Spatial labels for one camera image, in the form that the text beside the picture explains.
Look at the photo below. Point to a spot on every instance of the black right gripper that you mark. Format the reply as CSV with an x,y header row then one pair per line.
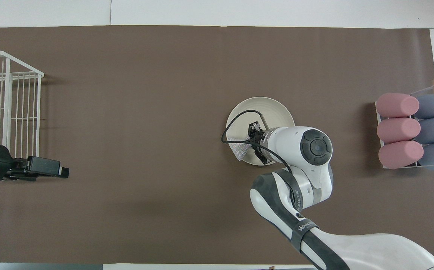
x,y
261,138

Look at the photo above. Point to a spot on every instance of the cream round plate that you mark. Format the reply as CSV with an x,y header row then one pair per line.
x,y
273,108

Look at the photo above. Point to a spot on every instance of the brown table mat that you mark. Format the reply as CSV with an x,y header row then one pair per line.
x,y
127,112

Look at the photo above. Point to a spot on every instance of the pink plastic cup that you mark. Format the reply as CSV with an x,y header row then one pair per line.
x,y
398,130
397,105
400,154

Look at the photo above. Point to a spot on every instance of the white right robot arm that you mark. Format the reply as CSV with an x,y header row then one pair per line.
x,y
295,150

